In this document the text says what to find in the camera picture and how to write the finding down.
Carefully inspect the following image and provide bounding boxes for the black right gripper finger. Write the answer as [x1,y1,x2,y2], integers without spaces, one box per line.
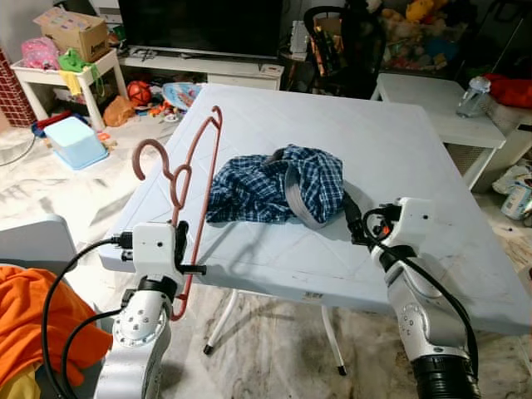
[341,190,365,242]

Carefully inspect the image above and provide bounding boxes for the blue plaid shorts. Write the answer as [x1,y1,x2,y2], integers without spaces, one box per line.
[205,144,346,229]

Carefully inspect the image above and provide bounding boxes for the pink plastic hanger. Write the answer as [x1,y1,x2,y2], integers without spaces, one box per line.
[133,106,225,321]

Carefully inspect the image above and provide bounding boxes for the orange t-shirt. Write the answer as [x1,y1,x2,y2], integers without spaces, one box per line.
[0,264,113,387]

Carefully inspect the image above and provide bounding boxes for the white folding table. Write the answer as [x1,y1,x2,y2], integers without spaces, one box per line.
[100,81,532,375]

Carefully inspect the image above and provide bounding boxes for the white low table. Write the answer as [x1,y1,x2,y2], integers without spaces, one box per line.
[370,73,510,190]

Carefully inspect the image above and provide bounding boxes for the white printed bag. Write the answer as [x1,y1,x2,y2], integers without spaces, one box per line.
[497,165,532,222]

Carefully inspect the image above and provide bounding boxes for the brown paper bag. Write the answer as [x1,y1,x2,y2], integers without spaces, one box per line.
[103,95,135,128]

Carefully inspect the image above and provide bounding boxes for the light blue plastic tub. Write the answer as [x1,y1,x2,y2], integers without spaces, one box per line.
[42,115,111,171]

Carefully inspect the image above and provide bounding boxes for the blue printed toy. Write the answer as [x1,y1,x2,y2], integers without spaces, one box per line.
[162,81,202,111]

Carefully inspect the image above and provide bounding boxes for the orange ball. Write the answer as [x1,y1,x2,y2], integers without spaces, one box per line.
[126,80,153,107]

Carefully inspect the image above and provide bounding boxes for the clear water bottle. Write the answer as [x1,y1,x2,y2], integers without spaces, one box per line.
[456,76,493,119]

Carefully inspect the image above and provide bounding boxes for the black office chair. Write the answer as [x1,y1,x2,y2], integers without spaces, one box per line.
[302,4,390,99]

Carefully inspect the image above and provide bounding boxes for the white tv stand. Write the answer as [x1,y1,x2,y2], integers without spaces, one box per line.
[116,50,288,91]

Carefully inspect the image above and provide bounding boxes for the red folded fabric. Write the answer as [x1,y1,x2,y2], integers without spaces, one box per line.
[484,73,532,111]

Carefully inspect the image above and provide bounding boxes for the green toy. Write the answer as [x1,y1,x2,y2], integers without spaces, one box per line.
[57,48,96,76]

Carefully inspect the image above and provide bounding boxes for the small white side table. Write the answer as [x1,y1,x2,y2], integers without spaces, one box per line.
[12,48,127,132]

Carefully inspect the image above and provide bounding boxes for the yellow cloth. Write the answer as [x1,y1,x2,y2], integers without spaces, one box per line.
[0,366,42,399]

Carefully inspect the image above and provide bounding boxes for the black television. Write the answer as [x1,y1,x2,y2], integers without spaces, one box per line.
[116,0,283,61]

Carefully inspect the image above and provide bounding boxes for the cardboard box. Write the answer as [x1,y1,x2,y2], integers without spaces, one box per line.
[33,7,113,63]

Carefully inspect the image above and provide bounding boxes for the pink bag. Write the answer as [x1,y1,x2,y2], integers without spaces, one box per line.
[20,37,61,71]

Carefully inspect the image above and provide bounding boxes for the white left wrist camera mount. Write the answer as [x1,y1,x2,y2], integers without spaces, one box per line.
[131,221,181,281]

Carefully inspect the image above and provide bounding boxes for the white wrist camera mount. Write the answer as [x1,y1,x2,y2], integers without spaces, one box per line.
[131,221,181,281]
[391,197,435,250]

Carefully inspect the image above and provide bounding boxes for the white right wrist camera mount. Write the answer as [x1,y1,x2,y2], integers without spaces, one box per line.
[391,197,435,250]

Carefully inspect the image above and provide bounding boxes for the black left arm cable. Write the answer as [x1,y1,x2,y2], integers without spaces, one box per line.
[42,235,134,399]

